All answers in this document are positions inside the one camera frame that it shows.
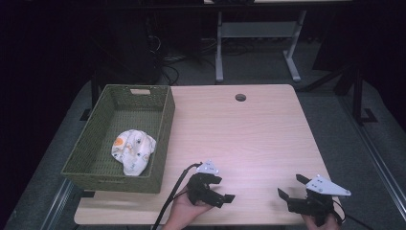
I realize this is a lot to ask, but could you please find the bundle of floor cables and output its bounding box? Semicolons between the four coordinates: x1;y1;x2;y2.
147;34;221;86

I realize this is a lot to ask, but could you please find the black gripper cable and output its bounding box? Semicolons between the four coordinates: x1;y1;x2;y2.
151;162;204;230
331;198;375;230

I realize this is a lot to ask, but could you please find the dark computer case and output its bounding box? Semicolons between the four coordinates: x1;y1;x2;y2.
103;13;162;85

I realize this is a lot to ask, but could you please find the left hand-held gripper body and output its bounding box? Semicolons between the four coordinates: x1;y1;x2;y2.
186;160;225;209

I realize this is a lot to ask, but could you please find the metal floor rail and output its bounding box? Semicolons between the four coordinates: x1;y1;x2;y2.
39;177;75;230
339;95;406;214

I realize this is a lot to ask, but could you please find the black metal stand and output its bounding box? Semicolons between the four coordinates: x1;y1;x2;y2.
350;63;379;127

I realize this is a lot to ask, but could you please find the grey metal table frame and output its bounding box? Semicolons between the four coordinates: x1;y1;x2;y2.
214;10;308;84

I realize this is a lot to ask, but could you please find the white patterned cloth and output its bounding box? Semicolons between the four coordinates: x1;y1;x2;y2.
110;128;157;177

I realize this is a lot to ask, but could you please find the person's right hand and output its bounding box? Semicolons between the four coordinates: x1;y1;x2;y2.
301;214;341;230

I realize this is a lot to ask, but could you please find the person's left hand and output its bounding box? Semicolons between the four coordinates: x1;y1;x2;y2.
162;192;214;230

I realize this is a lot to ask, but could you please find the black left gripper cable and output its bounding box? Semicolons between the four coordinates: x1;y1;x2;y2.
151;162;204;230

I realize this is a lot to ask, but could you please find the green woven basket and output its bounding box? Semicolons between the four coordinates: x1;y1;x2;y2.
60;83;176;195

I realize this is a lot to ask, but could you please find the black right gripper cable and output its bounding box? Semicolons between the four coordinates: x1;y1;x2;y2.
331;198;375;230

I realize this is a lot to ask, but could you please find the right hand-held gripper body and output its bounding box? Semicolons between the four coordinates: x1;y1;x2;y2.
286;174;352;228

